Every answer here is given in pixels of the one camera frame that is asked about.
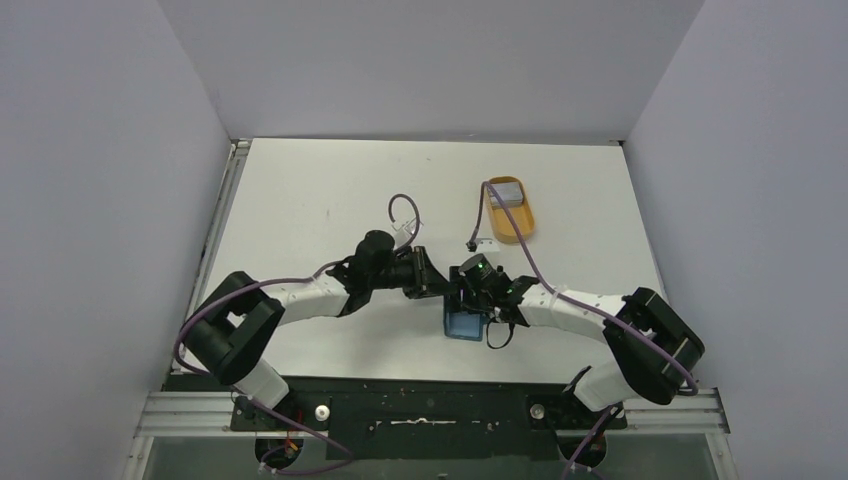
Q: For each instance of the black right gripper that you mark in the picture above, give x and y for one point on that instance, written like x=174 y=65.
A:
x=468 y=299

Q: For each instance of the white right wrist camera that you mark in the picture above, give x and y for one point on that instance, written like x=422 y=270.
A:
x=483 y=246

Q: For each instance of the grey credit card stack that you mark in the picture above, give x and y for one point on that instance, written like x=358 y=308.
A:
x=510 y=194

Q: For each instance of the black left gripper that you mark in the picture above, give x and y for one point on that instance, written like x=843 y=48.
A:
x=427 y=282

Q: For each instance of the blue leather card holder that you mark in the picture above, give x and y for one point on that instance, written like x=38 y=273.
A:
x=460 y=323

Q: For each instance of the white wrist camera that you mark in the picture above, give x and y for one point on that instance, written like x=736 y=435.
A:
x=403 y=234
x=483 y=246

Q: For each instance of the yellow oval tray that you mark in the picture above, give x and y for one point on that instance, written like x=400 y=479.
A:
x=508 y=223

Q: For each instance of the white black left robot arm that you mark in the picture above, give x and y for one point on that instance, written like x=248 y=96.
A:
x=229 y=333

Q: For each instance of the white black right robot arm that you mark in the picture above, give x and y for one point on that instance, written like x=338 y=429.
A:
x=653 y=350

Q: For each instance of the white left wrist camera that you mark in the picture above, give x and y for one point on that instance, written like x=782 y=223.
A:
x=403 y=234

